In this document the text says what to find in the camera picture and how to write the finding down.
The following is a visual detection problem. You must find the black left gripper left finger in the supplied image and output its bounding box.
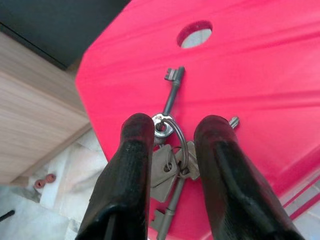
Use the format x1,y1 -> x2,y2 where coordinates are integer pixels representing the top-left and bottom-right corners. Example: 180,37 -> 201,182
78,112 -> 156,240

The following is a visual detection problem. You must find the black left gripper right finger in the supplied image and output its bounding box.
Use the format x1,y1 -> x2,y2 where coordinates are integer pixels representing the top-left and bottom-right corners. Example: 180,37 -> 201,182
193,114 -> 306,240

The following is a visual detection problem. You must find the flat silver door key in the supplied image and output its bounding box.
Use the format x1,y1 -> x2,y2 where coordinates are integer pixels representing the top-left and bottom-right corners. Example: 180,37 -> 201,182
149,144 -> 179,203

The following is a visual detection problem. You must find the grey skeleton key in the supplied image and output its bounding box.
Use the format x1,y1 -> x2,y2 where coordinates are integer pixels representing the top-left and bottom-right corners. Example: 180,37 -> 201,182
149,172 -> 187,240

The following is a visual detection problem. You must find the red plastic stool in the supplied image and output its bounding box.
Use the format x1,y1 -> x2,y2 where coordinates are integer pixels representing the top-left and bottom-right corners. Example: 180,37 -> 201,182
74,0 -> 320,240

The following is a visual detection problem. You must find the long dark skeleton key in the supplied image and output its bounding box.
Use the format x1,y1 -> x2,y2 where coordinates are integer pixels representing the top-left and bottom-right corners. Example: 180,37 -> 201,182
152,65 -> 186,145

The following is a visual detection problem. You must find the light wooden cabinet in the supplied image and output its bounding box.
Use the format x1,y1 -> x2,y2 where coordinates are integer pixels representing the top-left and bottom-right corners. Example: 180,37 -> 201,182
0,31 -> 93,186

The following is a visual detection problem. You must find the black rod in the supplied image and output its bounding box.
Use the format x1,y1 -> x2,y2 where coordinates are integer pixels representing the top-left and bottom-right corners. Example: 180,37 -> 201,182
0,210 -> 16,222

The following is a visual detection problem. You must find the dark cabinet top panel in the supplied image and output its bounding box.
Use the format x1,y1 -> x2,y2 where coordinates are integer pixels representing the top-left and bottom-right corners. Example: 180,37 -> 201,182
0,0 -> 132,71

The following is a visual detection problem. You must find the silver split key ring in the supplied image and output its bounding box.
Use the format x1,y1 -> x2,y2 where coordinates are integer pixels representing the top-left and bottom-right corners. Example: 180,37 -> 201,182
160,117 -> 190,168

